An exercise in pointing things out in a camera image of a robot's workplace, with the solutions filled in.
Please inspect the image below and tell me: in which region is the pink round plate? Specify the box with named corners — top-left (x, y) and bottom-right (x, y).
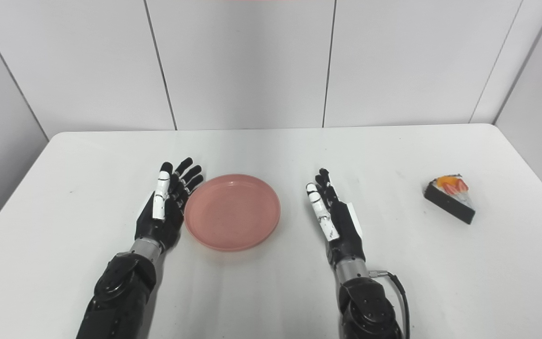
top-left (184, 174), bottom-right (281, 252)

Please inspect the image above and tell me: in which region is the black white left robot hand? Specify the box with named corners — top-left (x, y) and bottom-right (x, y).
top-left (135, 157), bottom-right (204, 253)

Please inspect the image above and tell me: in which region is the chocolate fruit cake slice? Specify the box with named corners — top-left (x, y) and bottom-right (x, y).
top-left (424, 174), bottom-right (476, 225)

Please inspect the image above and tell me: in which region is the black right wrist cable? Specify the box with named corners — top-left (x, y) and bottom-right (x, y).
top-left (369, 269), bottom-right (411, 339)

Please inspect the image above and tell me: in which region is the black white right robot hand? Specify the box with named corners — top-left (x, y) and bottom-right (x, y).
top-left (306, 168), bottom-right (367, 270)

